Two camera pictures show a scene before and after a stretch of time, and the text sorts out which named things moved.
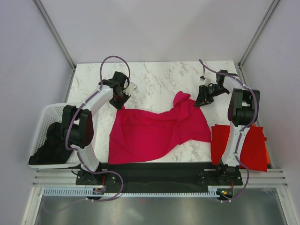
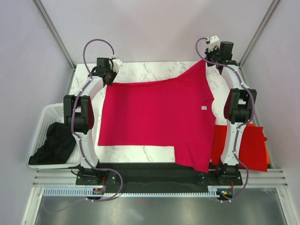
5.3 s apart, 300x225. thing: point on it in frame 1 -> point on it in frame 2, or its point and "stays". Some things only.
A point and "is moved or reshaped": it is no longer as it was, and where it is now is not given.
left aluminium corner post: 55,33 stays
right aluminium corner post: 258,33 stays
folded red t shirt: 253,155 stays
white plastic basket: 50,114 stays
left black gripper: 119,106 -> 114,73
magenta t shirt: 137,135 is moved or reshaped
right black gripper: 203,98 -> 207,54
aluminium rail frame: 267,178 stays
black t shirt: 55,150 stays
